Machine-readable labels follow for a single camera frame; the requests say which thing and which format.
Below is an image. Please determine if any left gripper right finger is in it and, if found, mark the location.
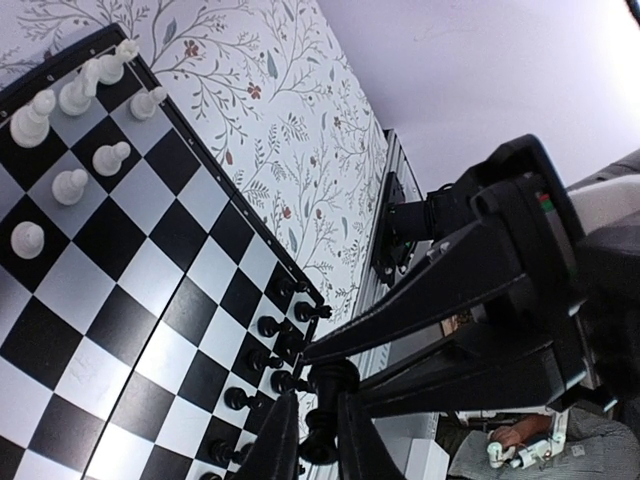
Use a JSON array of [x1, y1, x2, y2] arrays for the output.
[[337, 393, 405, 480]]

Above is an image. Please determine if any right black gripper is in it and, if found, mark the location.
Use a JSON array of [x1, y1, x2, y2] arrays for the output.
[[302, 134, 614, 415]]

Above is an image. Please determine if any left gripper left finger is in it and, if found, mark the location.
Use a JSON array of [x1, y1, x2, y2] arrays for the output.
[[233, 392, 299, 480]]

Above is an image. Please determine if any black white chessboard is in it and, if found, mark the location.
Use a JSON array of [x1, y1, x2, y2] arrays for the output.
[[1, 25, 325, 479]]

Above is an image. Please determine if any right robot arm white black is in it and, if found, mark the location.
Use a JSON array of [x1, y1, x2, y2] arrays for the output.
[[302, 135, 639, 417]]

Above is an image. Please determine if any black chess king tall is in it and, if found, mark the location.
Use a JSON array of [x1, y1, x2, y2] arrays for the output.
[[298, 359, 360, 465]]

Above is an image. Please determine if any person hand operator background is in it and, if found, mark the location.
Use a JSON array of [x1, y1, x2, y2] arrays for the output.
[[490, 414, 552, 451]]

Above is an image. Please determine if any floral patterned table mat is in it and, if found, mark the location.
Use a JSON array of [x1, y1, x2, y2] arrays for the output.
[[1, 1, 387, 326]]

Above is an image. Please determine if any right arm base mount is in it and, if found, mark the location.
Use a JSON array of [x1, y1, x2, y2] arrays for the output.
[[371, 172, 434, 287]]

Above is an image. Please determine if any front aluminium rail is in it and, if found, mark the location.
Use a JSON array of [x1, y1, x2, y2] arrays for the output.
[[299, 127, 451, 480]]

